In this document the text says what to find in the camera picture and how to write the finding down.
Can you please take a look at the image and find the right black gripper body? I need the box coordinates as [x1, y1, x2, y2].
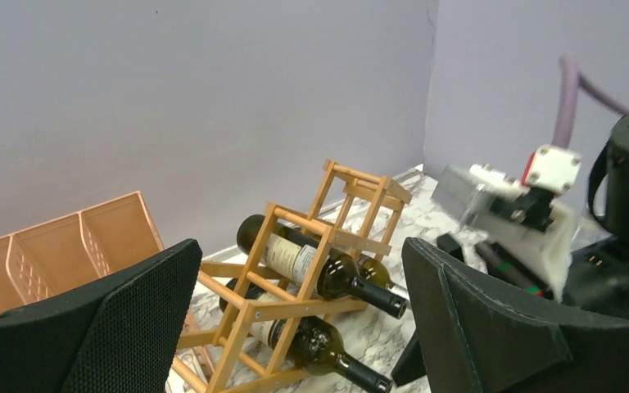
[436, 233, 629, 322]

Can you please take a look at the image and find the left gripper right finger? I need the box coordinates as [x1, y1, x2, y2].
[391, 237, 629, 392]

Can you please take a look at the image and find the wooden wine rack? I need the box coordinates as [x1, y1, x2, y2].
[172, 160, 411, 392]

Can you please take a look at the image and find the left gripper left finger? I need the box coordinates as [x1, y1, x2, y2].
[0, 239, 202, 392]

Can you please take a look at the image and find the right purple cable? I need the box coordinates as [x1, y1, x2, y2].
[550, 52, 629, 150]

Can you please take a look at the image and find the orange plastic file organizer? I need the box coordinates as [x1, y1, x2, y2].
[0, 192, 170, 314]

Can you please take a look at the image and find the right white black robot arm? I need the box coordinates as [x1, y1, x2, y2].
[432, 115, 629, 319]

